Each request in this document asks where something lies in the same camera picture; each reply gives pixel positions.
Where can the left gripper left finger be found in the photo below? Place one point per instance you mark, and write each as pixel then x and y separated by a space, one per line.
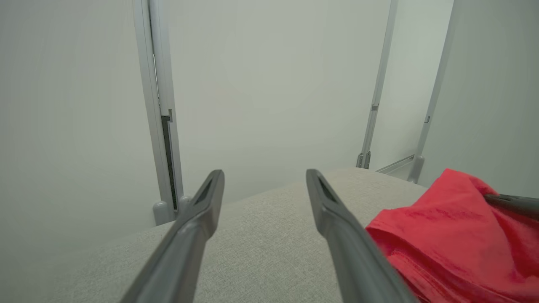
pixel 185 252

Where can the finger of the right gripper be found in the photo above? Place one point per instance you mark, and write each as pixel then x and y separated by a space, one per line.
pixel 520 204

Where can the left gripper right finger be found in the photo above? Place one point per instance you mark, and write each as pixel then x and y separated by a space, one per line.
pixel 353 256

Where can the red Bulls jersey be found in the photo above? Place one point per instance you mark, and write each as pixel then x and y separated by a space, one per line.
pixel 442 235

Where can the grey partition bottom rail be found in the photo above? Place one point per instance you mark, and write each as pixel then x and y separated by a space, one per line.
pixel 396 165

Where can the grey partition post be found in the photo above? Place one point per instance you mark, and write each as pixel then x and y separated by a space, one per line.
pixel 145 63
pixel 381 75
pixel 438 84
pixel 161 63

